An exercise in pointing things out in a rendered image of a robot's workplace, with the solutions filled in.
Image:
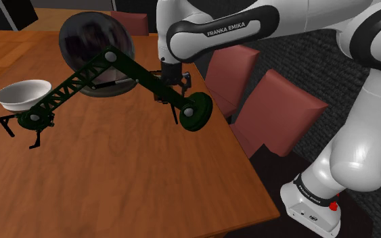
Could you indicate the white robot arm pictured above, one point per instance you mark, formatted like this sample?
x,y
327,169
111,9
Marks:
x,y
358,141

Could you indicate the white bowl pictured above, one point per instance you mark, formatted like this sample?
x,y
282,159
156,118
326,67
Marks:
x,y
22,92

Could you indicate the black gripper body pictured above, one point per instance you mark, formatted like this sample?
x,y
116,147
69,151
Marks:
x,y
171,73

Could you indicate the brown wooden table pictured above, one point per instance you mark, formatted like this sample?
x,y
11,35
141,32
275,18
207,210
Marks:
x,y
117,171

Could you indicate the dark glass round bowl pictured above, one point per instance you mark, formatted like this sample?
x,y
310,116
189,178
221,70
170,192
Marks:
x,y
88,36

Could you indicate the red chair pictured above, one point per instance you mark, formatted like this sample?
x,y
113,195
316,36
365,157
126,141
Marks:
x,y
276,112
229,72
132,23

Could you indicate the dark green jointed toy arm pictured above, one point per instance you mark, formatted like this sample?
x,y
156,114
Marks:
x,y
144,77

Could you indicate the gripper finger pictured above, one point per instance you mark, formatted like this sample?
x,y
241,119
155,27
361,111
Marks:
x,y
187,83
175,115

